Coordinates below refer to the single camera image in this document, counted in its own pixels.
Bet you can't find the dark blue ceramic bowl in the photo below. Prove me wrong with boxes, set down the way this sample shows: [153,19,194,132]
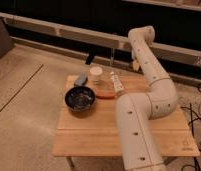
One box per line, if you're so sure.
[64,86,96,111]

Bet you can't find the wooden table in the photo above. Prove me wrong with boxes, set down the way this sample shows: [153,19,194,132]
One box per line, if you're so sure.
[51,74,201,171]

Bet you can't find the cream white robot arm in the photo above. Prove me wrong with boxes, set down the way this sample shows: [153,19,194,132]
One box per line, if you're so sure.
[110,26,178,171]

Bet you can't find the cream round cup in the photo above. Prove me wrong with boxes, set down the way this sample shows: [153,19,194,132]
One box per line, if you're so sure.
[89,66,103,83]

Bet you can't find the grey metal rail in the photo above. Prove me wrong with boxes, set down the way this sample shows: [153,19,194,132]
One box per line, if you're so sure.
[0,12,201,67]

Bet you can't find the black floor cables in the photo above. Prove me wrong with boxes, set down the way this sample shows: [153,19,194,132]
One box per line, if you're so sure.
[180,81,201,171]

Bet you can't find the dark cabinet at left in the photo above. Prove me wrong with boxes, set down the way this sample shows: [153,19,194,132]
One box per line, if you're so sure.
[0,18,14,59]

